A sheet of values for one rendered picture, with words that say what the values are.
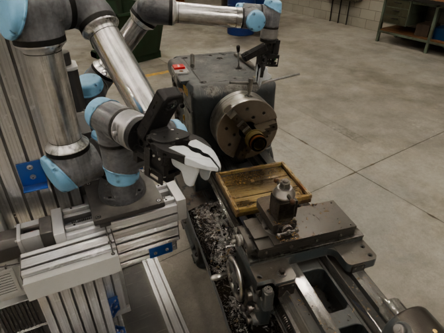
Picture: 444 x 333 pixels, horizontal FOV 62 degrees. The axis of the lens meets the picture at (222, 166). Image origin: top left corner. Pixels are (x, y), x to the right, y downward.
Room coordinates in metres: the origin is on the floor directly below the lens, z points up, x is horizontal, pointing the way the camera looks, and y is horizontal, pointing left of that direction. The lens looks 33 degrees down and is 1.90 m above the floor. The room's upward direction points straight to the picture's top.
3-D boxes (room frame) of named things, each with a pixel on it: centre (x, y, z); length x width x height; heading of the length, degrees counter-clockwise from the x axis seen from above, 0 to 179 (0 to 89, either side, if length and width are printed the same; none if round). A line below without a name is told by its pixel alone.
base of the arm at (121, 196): (0.98, 0.33, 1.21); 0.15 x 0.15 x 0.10
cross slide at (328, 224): (1.04, -0.28, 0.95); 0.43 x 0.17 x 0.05; 107
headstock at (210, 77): (2.01, 0.03, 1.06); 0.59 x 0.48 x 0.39; 17
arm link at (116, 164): (0.72, 0.22, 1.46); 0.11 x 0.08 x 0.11; 136
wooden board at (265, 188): (1.40, -0.18, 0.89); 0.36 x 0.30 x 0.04; 107
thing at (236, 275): (0.95, -0.09, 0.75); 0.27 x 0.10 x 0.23; 17
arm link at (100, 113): (0.71, 0.23, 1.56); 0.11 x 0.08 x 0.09; 46
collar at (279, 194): (1.03, -0.22, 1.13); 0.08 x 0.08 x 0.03
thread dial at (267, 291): (0.81, -0.15, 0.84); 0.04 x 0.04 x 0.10; 17
